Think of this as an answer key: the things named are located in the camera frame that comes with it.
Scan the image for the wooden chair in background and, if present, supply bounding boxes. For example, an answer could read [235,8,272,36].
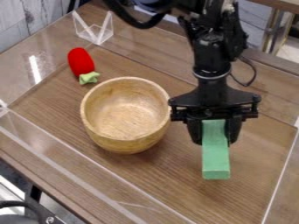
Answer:
[248,0,299,55]

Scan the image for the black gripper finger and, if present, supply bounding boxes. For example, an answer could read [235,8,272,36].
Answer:
[226,115,243,144]
[186,118,202,145]

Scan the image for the green foam block stick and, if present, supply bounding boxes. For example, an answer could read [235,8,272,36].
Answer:
[202,120,230,180]

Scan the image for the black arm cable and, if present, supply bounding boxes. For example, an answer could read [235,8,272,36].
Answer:
[228,55,259,88]

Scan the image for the brown wooden bowl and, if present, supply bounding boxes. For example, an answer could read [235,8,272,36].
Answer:
[80,77,171,154]

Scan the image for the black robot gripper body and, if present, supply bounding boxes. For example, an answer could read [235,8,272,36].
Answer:
[167,73,263,123]

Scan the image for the red plush strawberry toy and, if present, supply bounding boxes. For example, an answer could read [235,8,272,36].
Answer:
[68,47,99,85]

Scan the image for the black cable under table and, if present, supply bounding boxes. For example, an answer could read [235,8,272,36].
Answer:
[0,199,40,224]

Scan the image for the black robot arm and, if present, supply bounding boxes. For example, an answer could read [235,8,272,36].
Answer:
[103,0,262,145]

